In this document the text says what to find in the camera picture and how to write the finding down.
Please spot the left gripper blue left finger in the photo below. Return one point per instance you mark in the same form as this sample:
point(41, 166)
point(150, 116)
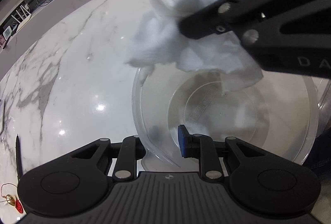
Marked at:
point(131, 150)

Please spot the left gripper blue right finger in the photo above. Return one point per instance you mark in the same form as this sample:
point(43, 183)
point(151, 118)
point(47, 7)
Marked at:
point(204, 149)

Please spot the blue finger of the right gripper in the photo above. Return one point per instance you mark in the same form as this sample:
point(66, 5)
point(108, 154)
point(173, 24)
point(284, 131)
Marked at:
point(219, 19)

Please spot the clear plastic bowl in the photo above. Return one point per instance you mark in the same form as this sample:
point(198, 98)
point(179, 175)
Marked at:
point(279, 114)

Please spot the white cloth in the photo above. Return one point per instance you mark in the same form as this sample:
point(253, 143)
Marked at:
point(173, 32)

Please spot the white router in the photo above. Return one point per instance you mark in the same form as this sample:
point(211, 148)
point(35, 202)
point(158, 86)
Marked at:
point(21, 15)

